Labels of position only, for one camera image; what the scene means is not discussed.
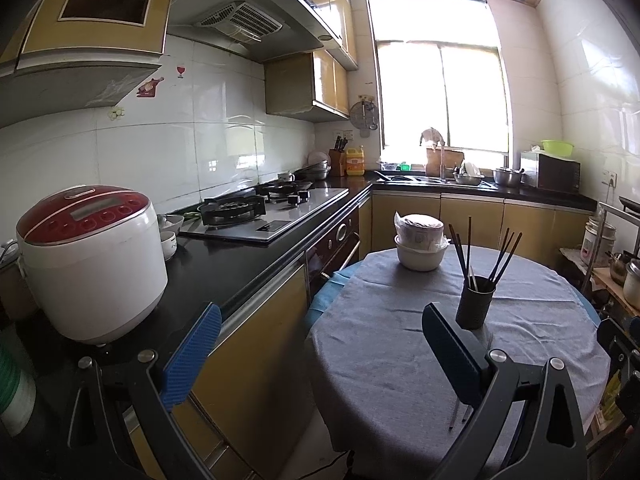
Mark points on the yellow cabinet with dark panel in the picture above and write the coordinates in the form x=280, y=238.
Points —
x=90, y=37

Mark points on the white plastic spoon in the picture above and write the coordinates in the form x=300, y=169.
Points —
x=473, y=277

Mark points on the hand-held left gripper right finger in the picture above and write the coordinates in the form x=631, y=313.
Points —
x=450, y=355

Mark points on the small white bowl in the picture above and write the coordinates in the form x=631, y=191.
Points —
x=172, y=222

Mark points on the metal sink faucet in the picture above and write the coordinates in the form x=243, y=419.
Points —
x=442, y=162

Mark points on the yellow detergent bottle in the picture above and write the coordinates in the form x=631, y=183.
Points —
x=356, y=162

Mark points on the small steel pot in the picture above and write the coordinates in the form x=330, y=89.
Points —
x=619, y=270

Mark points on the red and white rice cooker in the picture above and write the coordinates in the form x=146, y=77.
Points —
x=100, y=280

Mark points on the blue under cloth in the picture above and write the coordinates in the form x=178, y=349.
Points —
x=325, y=295

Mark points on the large white bowl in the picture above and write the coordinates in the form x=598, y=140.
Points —
x=420, y=257

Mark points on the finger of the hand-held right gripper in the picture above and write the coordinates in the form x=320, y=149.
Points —
x=620, y=342

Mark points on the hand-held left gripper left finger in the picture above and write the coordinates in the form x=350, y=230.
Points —
x=192, y=360

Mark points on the cloth on faucet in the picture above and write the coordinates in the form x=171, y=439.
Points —
x=431, y=136

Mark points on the yellow upper wall cabinets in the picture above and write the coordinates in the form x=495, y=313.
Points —
x=325, y=82

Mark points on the wall power socket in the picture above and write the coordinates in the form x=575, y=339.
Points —
x=610, y=178

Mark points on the bagged stack of bowls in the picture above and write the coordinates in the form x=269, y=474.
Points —
x=420, y=230

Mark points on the steel mixing bowl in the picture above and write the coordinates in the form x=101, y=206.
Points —
x=507, y=177

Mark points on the green plastic basin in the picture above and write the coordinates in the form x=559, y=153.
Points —
x=557, y=148

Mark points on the wooden cutting board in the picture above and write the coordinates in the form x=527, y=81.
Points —
x=432, y=162

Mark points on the dark microwave oven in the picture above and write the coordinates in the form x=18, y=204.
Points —
x=557, y=172

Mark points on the stacked metal basins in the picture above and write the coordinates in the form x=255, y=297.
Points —
x=315, y=167

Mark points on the kitchen window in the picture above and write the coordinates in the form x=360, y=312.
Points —
x=440, y=90

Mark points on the wine glass wall sticker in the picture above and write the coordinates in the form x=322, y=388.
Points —
x=181, y=70

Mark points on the wooden knife block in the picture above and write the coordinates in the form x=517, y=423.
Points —
x=337, y=162

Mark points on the bundle of dark chopsticks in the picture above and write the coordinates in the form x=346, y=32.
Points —
x=470, y=245

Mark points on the yellow lower kitchen cabinets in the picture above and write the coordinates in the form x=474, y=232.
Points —
x=260, y=350

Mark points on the steel range hood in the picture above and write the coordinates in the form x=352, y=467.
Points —
x=245, y=20

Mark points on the round hanging strainer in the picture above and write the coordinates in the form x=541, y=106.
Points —
x=361, y=117

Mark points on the black kitchen countertop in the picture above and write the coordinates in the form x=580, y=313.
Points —
x=215, y=270

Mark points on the black utensil holder cup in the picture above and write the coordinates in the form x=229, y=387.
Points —
x=472, y=310

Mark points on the black glass gas hob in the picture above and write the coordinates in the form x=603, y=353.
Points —
x=280, y=215

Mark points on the green and white container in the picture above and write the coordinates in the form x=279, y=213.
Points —
x=15, y=390

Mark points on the dish rack with dishes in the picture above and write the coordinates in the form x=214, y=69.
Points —
x=468, y=175

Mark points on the metal shelf rack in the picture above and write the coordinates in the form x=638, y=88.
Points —
x=627, y=205

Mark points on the old white rice cooker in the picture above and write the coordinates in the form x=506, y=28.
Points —
x=597, y=242

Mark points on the bottle wall sticker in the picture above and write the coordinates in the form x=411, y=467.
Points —
x=150, y=87

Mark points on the dark red built-in oven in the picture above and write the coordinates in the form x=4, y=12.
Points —
x=332, y=245

